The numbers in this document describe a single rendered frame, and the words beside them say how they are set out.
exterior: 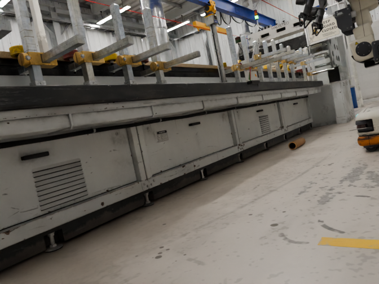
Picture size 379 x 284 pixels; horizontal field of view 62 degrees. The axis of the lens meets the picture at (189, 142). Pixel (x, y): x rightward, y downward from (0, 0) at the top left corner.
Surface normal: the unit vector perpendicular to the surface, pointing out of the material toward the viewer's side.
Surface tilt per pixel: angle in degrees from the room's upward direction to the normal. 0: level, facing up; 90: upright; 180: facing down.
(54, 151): 90
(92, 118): 90
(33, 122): 90
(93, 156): 90
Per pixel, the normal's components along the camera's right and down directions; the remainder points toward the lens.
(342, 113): -0.58, 0.16
